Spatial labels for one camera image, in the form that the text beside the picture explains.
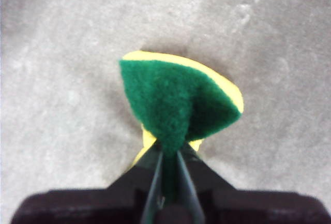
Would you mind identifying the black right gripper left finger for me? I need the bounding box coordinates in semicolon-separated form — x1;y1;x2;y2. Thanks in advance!
10;140;164;224

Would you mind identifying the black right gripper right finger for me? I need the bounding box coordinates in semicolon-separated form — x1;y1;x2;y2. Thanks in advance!
176;143;331;224

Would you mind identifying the green and yellow sponge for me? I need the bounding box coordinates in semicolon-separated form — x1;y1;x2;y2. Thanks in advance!
118;50;245;206

